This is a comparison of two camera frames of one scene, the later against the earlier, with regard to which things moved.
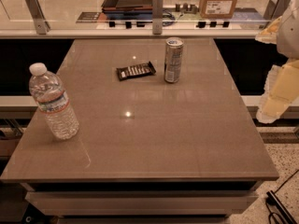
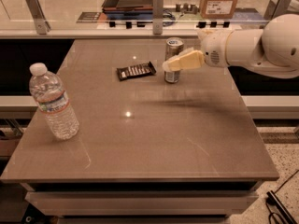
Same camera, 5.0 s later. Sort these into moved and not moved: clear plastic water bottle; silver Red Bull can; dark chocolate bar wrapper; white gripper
Moved: white gripper
Not moved: clear plastic water bottle; silver Red Bull can; dark chocolate bar wrapper
